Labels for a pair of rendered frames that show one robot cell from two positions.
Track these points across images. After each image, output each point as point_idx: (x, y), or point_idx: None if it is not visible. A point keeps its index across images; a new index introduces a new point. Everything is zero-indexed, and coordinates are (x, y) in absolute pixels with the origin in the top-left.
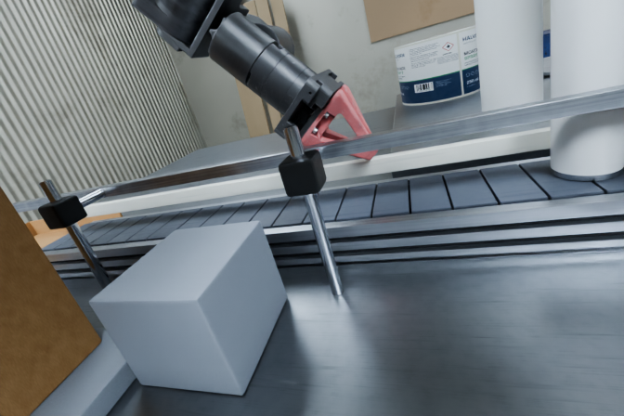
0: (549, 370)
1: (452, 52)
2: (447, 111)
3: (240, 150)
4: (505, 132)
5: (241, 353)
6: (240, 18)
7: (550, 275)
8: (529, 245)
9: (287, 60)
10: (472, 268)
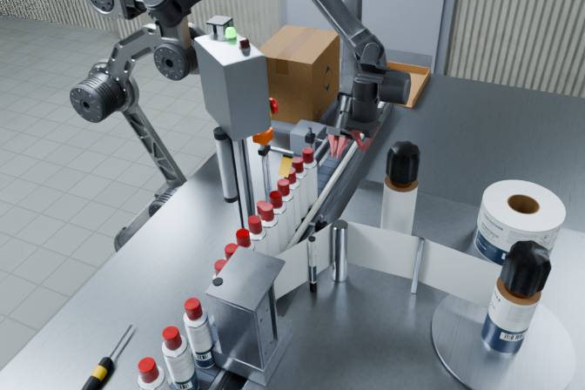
0: (274, 186)
1: (480, 211)
2: (433, 219)
3: (544, 136)
4: (360, 212)
5: (293, 148)
6: (343, 98)
7: None
8: None
9: (337, 117)
10: None
